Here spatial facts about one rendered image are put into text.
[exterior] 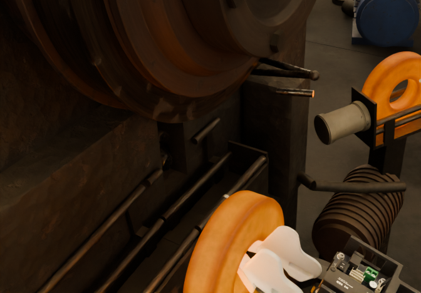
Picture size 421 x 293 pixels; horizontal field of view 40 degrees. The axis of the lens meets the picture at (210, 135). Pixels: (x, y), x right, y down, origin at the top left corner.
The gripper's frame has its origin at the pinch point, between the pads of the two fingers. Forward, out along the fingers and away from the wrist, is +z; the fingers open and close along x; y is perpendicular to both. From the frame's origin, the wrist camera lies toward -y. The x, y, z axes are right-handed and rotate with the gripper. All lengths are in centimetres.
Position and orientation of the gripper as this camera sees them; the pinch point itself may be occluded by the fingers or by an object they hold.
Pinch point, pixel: (237, 253)
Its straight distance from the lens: 59.0
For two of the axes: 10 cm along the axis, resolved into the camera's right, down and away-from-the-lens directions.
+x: -5.4, 5.0, -6.8
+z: -8.2, -4.8, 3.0
